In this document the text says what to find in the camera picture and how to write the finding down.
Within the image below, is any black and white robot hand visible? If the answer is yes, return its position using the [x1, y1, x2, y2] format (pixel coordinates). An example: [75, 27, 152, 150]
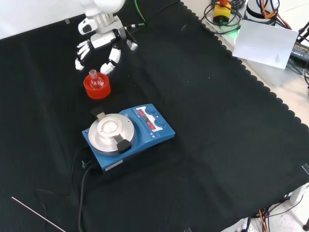
[74, 16, 139, 74]

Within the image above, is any clear round-bottom glass flask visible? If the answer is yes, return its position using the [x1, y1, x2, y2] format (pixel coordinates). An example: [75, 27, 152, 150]
[88, 69, 104, 90]

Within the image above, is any red round flask holder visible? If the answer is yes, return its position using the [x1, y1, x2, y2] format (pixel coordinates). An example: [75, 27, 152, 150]
[83, 73, 112, 100]

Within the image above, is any blue-base heater with steel plate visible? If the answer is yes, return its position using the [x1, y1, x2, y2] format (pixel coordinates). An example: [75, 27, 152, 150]
[82, 103, 176, 174]

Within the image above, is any yellow stop button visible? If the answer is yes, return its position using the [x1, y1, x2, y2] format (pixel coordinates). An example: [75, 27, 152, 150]
[213, 0, 233, 25]

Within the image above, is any black bench cloth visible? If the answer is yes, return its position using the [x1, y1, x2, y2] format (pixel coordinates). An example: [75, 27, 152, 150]
[0, 0, 309, 232]

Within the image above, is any pale board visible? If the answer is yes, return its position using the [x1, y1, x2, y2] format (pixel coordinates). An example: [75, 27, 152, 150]
[232, 19, 300, 70]

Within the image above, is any thin glass rod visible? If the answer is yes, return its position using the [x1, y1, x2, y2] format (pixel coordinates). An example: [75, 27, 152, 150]
[11, 196, 67, 232]

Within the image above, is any black power adapter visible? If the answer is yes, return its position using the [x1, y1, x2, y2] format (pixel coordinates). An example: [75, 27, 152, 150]
[289, 41, 309, 61]

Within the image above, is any green cable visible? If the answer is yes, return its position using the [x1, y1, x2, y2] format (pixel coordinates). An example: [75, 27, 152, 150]
[131, 0, 148, 28]

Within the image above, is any black heater power cable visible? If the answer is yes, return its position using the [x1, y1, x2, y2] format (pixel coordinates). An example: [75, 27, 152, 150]
[76, 146, 98, 232]

